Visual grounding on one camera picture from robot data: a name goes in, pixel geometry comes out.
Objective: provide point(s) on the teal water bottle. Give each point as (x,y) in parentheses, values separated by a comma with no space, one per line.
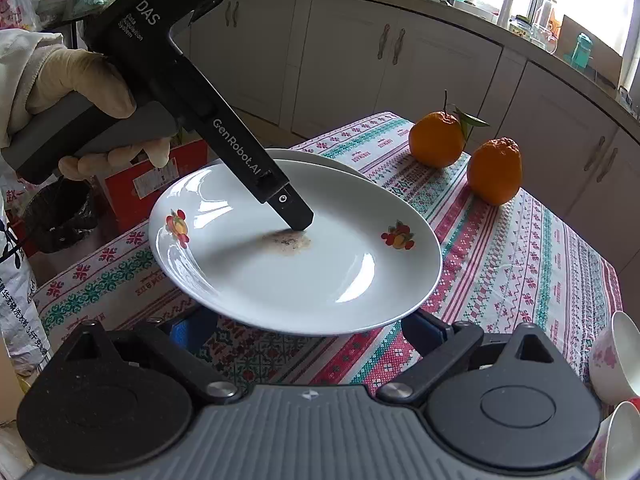
(581,52)

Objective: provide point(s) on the bumpy orange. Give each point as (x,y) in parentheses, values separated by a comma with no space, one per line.
(495,175)

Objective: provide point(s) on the white kitchen cabinets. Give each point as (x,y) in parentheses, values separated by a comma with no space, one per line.
(350,60)

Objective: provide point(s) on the printed white sack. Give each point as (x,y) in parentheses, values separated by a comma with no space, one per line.
(20,300)

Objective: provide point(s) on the stack of white cups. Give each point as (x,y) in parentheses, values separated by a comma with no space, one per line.
(506,10)

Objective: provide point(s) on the white plate fruit print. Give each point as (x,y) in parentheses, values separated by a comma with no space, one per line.
(325,270)
(325,160)

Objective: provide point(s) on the white bowl pink flowers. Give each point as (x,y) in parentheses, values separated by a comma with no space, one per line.
(620,445)
(617,360)

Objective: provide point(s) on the person's left forearm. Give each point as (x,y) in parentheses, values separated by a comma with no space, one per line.
(20,75)

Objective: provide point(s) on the red cardboard box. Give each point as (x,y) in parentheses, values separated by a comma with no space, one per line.
(150,185)

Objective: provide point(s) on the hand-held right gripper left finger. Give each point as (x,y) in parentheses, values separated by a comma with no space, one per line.
(192,330)

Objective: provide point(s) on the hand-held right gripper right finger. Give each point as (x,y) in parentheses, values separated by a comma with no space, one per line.
(425,332)

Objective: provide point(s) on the glass mug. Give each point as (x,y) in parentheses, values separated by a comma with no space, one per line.
(544,37)

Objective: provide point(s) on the black bin bag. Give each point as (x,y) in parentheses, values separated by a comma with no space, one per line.
(60,220)

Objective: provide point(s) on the orange with leaf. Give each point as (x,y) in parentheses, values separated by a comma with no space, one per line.
(435,140)

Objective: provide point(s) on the brown cardboard box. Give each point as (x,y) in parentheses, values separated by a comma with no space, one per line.
(607,55)

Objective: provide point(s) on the patterned red green tablecloth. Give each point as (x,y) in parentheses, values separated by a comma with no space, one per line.
(500,270)

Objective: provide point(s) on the glass jar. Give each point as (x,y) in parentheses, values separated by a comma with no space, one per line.
(520,27)

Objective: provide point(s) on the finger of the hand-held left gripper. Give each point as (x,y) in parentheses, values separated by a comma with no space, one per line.
(295,212)

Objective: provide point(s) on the person's left hand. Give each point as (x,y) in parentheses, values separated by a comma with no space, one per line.
(75,75)

